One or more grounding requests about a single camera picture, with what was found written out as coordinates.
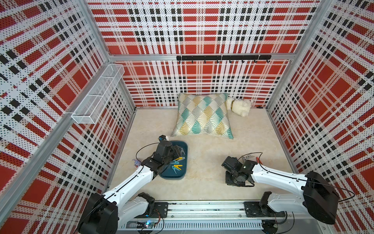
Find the dark teal storage box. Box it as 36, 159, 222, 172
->
160, 140, 188, 180

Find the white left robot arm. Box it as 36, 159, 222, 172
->
76, 138, 188, 234

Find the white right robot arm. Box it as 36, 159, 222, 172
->
222, 157, 339, 225

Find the purple small toy figure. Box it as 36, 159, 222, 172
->
133, 160, 141, 168

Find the patterned teal gold pillow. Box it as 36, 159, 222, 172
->
171, 93, 234, 139

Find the white plush teddy bear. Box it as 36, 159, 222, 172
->
226, 97, 252, 117

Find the green circuit board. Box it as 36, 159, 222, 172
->
136, 220, 158, 229

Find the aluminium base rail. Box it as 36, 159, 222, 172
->
117, 200, 331, 234

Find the white wire mesh shelf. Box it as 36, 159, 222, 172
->
72, 64, 124, 124

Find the black wall hook rail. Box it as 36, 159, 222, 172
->
176, 55, 272, 62

